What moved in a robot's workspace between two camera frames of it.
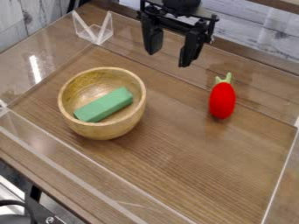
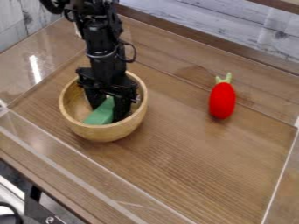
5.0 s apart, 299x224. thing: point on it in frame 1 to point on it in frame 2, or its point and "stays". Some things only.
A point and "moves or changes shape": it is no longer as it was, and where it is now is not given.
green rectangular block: (110, 101) moves or changes shape
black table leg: (34, 193) stays
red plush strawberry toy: (221, 98) stays
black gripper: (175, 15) to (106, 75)
